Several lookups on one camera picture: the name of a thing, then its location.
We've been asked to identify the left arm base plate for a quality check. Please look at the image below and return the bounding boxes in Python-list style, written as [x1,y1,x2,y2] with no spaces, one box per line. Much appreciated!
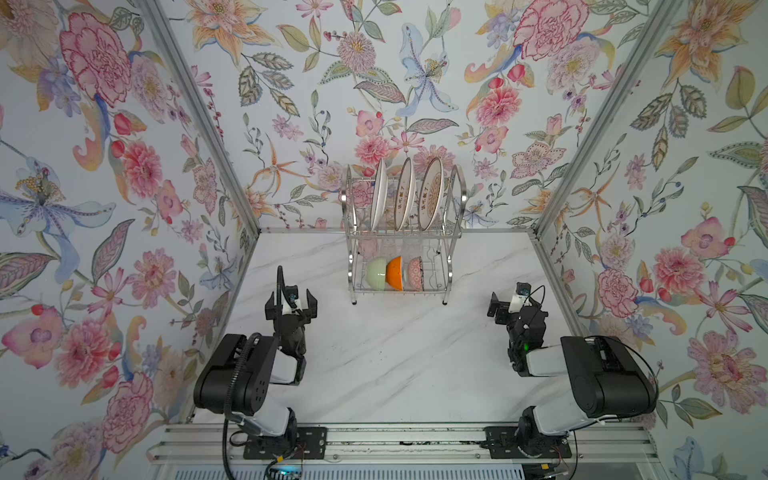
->
[243,427,328,460]

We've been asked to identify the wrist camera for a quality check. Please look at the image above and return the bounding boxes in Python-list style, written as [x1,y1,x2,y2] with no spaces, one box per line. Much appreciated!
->
[282,285,300,307]
[507,282,532,313]

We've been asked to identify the brown rimmed plate right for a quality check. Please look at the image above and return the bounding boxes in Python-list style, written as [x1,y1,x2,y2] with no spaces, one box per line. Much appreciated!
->
[418,158,444,231]

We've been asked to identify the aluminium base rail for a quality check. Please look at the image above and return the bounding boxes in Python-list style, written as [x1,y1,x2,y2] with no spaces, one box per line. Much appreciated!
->
[145,421,661,466]

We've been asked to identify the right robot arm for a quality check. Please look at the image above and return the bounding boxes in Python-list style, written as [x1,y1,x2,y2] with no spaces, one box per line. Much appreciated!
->
[487,292,658,455]

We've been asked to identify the patterned plate middle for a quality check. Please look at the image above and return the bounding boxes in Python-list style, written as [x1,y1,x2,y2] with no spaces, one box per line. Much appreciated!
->
[394,157,415,231]

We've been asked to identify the chrome two-tier dish rack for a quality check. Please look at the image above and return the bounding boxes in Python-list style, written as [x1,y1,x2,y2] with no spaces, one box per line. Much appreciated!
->
[341,165,468,305]

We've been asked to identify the red patterned bowl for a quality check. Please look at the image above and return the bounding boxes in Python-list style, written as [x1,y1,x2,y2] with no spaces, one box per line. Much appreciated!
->
[405,256,424,291]

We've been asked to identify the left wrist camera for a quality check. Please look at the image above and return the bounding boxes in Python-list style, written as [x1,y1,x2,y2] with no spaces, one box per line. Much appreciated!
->
[282,285,300,307]

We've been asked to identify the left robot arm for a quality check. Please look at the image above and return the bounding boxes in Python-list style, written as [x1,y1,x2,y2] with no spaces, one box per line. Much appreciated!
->
[193,286,318,438]

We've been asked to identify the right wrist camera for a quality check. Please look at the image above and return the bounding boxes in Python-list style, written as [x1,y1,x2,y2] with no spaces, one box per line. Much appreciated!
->
[507,282,532,313]

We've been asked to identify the white plate left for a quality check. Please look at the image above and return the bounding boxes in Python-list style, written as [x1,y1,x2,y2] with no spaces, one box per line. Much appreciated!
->
[370,159,388,232]

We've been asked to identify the orange bowl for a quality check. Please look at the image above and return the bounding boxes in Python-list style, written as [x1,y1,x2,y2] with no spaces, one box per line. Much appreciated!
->
[385,256,404,291]

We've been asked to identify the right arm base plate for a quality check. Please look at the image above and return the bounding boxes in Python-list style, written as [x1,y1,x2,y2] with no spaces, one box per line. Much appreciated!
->
[480,425,572,461]

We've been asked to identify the pale green bowl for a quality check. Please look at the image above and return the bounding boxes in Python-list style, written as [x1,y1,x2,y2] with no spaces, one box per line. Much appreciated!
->
[365,257,388,291]

